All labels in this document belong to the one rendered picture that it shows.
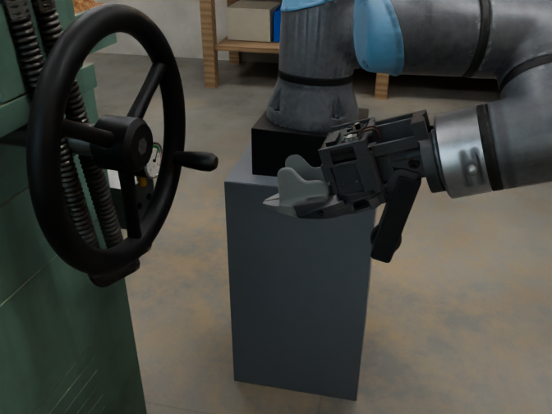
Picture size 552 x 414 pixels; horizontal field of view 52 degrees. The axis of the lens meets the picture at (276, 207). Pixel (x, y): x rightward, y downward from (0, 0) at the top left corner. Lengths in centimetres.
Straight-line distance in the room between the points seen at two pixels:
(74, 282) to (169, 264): 95
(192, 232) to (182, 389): 72
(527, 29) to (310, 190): 27
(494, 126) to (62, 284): 64
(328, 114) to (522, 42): 54
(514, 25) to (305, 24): 52
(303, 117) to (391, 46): 52
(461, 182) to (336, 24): 55
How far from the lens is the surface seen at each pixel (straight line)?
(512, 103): 60
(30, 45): 62
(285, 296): 124
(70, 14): 70
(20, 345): 86
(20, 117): 64
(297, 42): 108
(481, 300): 179
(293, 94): 110
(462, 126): 59
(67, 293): 92
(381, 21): 59
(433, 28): 60
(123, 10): 62
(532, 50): 62
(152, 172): 96
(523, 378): 158
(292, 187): 64
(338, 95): 111
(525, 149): 58
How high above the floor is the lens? 105
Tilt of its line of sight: 29 degrees down
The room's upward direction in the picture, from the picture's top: straight up
